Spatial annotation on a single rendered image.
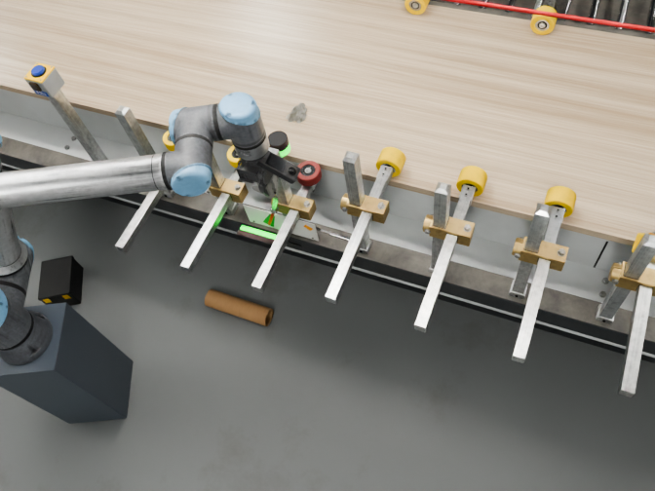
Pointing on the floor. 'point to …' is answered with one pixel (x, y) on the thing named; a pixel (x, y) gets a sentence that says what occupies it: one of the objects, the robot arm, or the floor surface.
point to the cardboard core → (239, 307)
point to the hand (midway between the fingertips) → (274, 194)
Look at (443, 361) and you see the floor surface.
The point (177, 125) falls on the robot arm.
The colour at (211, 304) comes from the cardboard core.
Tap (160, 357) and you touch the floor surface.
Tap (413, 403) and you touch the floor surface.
